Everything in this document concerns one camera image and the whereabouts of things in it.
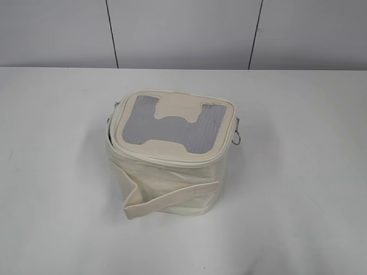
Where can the cream canvas zipper bag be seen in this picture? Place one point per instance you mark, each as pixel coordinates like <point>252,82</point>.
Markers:
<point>169,150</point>

